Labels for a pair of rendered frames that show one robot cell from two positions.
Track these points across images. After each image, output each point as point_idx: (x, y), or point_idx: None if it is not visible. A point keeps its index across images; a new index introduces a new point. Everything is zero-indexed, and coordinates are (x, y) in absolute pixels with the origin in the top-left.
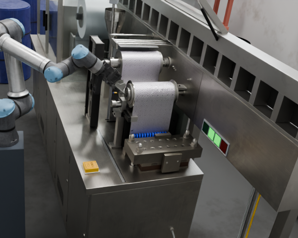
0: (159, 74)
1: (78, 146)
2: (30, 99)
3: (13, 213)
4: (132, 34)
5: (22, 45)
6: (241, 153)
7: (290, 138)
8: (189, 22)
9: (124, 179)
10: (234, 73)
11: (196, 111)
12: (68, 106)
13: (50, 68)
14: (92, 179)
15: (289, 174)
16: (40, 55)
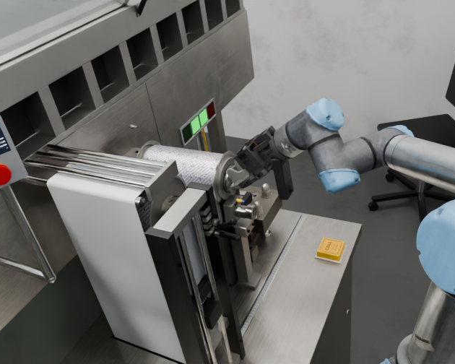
0: (52, 247)
1: (314, 307)
2: (391, 358)
3: None
4: None
5: None
6: (222, 85)
7: (239, 12)
8: (66, 51)
9: (299, 218)
10: (180, 24)
11: (163, 144)
12: None
13: (405, 126)
14: (341, 233)
15: (249, 39)
16: (414, 141)
